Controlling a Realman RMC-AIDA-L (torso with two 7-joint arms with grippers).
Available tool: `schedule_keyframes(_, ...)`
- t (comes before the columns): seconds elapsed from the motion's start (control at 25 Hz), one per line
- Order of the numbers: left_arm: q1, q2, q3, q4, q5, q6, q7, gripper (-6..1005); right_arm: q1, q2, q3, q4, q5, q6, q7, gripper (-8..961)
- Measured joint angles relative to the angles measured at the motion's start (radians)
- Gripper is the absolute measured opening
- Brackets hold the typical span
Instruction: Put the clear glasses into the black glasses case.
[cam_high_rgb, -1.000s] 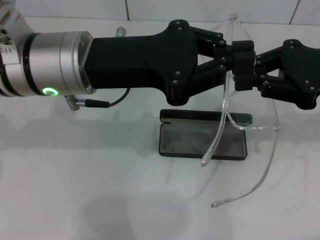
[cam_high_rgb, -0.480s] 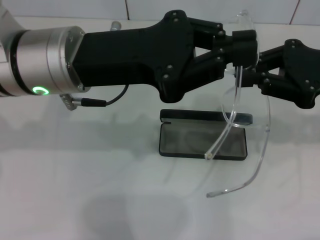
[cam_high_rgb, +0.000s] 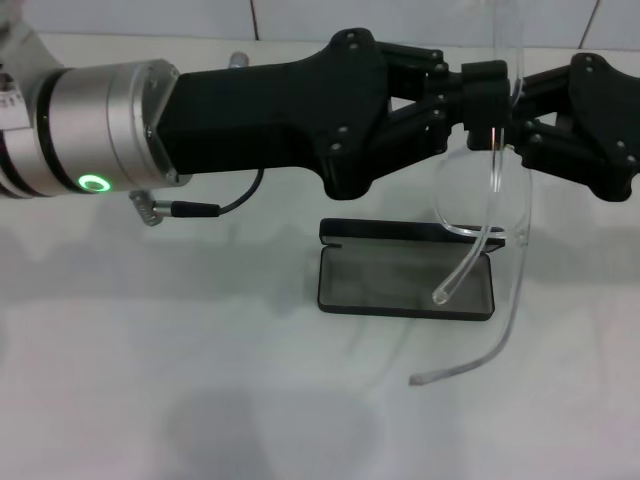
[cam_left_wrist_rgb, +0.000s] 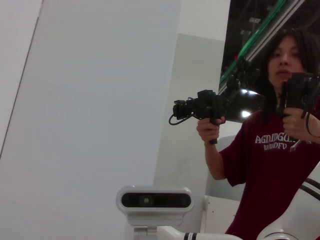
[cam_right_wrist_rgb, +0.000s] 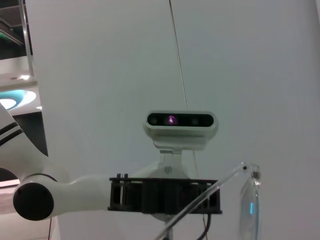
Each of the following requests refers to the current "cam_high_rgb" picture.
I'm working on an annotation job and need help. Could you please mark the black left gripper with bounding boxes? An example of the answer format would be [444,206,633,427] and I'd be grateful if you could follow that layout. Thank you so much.
[155,27,397,202]

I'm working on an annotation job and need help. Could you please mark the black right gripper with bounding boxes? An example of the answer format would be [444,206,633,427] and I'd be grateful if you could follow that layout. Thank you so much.
[372,42,640,204]

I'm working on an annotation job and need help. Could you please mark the black wrist cable with plug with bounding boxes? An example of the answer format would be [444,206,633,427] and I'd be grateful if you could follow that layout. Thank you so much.
[128,167,266,227]

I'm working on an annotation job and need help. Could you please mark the black glasses case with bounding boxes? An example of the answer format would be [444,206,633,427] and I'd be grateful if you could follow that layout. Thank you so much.
[317,217,507,322]

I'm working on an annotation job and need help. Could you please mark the clear transparent glasses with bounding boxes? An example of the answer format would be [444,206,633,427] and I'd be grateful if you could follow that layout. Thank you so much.
[408,0,537,389]

